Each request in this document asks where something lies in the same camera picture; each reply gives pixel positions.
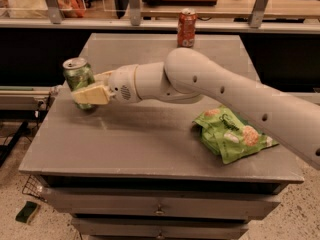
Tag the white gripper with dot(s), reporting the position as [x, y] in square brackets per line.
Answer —
[122, 83]

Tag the green soda can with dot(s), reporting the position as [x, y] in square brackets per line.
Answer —
[77, 72]

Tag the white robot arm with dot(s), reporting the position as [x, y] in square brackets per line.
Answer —
[186, 74]

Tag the red coke can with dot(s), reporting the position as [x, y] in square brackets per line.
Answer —
[186, 28]

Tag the orange snack bag background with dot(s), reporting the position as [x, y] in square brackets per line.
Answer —
[72, 8]

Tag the grey upper drawer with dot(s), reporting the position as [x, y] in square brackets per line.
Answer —
[181, 204]

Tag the grey drawer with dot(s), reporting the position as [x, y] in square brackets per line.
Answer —
[159, 229]
[181, 204]

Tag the green dang chips bag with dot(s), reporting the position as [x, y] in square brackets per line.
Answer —
[229, 136]

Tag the green yellow sponge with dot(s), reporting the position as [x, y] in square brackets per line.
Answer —
[27, 213]

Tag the grey lower drawer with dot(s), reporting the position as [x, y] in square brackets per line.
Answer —
[159, 229]

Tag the metal rail shelf left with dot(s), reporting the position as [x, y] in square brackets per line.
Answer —
[26, 98]

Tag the wire basket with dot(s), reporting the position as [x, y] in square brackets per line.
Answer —
[33, 188]

